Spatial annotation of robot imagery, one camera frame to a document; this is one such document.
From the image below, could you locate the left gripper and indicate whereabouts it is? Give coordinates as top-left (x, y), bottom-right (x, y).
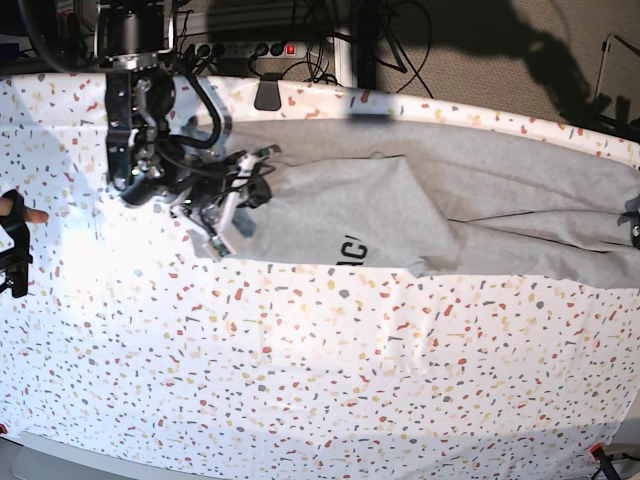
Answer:
top-left (618, 196), bottom-right (640, 250)

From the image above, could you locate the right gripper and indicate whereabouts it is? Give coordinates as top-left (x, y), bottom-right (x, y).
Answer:
top-left (170, 144), bottom-right (281, 256)

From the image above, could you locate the grey T-shirt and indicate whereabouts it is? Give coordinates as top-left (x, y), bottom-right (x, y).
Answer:
top-left (229, 120), bottom-right (639, 288)

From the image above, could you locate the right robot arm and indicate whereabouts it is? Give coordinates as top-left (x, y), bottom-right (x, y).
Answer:
top-left (94, 1), bottom-right (280, 262)

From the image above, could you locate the person hand left edge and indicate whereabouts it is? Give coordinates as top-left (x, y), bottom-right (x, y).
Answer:
top-left (0, 196), bottom-right (49, 226)

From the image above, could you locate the black table clamp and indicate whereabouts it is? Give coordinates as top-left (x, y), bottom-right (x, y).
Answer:
top-left (254, 72), bottom-right (282, 112)

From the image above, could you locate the white power strip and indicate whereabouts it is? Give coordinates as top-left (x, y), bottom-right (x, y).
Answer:
top-left (194, 41), bottom-right (308, 60)

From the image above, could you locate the terrazzo pattern table cloth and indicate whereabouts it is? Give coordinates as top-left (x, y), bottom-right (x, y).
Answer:
top-left (1, 74), bottom-right (639, 479)

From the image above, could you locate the red black spring clamp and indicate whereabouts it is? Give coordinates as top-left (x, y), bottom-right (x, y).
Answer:
top-left (589, 443), bottom-right (639, 480)

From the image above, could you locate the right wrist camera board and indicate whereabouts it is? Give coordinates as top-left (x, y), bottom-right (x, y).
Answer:
top-left (202, 231), bottom-right (242, 262)

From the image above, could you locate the grey metal stand frame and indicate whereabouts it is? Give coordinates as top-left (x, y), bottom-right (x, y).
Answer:
top-left (593, 32), bottom-right (639, 99)

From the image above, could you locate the black cable bundle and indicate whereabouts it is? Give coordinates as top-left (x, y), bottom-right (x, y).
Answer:
top-left (247, 0), bottom-right (436, 99)

